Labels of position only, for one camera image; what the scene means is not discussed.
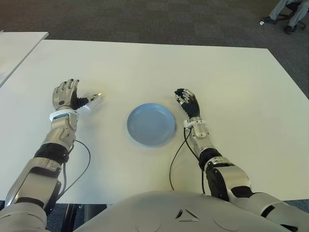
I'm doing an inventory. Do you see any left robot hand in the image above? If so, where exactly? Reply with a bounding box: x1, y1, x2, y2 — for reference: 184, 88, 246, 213
52, 78, 105, 111

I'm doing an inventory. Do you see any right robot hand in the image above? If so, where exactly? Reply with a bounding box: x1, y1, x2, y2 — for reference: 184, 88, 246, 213
173, 88, 202, 119

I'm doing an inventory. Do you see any white charger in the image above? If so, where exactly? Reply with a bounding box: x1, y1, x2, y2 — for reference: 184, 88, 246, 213
83, 91, 105, 112

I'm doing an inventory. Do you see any blue plate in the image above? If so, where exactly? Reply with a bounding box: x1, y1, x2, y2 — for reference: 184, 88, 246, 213
126, 102, 177, 147

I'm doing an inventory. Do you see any white side table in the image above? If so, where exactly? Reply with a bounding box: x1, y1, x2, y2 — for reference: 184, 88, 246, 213
0, 31, 50, 88

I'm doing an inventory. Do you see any silver robot torso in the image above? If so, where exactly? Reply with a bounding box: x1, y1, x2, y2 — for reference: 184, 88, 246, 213
73, 190, 298, 232

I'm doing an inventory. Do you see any black office chair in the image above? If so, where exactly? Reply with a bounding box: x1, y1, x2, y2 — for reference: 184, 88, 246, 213
274, 0, 305, 31

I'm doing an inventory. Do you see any seated person in grey trousers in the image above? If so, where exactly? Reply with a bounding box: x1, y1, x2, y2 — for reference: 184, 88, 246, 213
262, 0, 309, 35

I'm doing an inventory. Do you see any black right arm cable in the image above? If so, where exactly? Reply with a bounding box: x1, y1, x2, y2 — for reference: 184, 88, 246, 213
169, 127, 207, 195

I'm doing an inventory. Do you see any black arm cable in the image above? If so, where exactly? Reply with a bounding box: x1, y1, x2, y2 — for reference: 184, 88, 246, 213
56, 139, 92, 198
169, 127, 207, 195

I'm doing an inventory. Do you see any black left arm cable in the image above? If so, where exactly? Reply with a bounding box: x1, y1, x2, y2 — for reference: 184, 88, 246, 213
56, 139, 92, 198

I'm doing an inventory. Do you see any black table frame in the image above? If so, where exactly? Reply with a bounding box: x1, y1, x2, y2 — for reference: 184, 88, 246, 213
47, 203, 114, 232

